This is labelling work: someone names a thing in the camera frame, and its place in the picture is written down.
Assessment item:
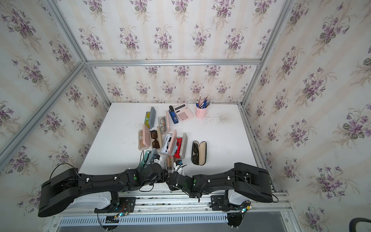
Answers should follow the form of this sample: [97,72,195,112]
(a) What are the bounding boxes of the pink calculator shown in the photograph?
[174,103,194,122]

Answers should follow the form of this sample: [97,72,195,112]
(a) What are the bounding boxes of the pink pen cup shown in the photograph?
[195,107,207,119]

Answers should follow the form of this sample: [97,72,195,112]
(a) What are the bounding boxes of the pink glasses case left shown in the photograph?
[138,124,151,150]

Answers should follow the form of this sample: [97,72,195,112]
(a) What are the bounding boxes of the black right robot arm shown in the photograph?
[166,162,273,203]

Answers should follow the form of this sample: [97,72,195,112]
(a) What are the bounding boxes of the brown frame glasses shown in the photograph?
[159,117,167,133]

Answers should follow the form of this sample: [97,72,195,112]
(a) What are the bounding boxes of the grey glasses case red glasses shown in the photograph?
[174,133,188,160]

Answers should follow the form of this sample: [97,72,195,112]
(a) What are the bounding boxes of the grey case yellow lining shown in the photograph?
[145,107,156,129]

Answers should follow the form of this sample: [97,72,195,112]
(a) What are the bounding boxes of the blue stapler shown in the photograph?
[169,105,179,124]

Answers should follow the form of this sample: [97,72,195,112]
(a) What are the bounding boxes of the pink grey case back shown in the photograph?
[158,111,170,134]

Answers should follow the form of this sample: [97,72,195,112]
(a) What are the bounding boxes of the white black sunglasses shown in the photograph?
[161,133,172,155]

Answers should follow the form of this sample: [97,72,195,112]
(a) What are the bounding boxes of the black tan glasses case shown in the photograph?
[199,141,207,166]

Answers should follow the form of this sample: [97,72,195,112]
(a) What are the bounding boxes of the pink case white glasses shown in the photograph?
[160,130,177,156]

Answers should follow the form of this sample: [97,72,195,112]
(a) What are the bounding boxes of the aluminium rail frame front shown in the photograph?
[42,191,301,232]

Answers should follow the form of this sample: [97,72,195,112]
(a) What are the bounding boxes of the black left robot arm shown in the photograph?
[38,163,168,218]

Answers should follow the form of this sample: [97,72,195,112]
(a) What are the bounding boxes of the beige glasses case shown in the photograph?
[157,127,163,149]

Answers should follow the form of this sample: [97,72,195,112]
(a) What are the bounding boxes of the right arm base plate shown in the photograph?
[210,195,251,212]

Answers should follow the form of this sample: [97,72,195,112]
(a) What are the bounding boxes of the red sunglasses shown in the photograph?
[174,137,183,159]

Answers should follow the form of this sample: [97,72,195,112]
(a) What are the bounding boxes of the brown sunglasses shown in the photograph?
[150,130,160,149]

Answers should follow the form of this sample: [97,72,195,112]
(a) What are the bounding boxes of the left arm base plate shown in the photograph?
[94,197,136,214]

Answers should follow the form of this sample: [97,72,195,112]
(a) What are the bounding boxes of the plaid glasses case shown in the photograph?
[165,156,175,175]

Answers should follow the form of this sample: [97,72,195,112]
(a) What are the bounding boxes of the teal glasses case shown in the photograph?
[138,148,159,168]

